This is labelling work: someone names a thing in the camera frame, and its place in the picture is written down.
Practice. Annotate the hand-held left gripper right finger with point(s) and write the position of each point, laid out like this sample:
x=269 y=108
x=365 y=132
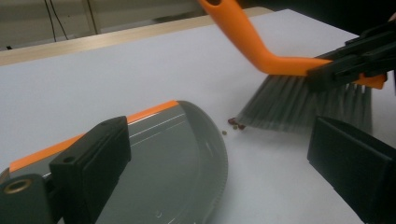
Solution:
x=355 y=168

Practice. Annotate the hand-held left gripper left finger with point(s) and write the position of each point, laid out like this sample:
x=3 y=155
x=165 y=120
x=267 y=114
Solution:
x=90 y=168

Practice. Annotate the orange brush with grey bristles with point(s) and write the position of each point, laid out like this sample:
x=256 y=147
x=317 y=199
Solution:
x=249 y=40

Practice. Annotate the grey dustpan with orange edge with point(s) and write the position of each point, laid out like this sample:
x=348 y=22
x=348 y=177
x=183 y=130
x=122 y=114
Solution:
x=174 y=161

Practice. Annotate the red kidney beans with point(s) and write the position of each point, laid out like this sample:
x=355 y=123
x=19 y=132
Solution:
x=232 y=121

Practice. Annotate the small green beans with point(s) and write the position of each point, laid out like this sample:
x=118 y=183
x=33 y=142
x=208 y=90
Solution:
x=224 y=132

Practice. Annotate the black curtain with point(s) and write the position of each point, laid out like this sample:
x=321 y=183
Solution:
x=311 y=12

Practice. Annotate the white table cover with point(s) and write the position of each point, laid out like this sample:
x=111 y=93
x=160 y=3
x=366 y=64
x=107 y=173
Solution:
x=124 y=77

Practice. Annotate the wooden table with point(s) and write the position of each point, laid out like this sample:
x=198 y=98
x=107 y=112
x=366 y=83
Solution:
x=93 y=42

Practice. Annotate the thin wall conduit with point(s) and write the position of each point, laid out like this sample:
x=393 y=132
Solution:
x=91 y=17

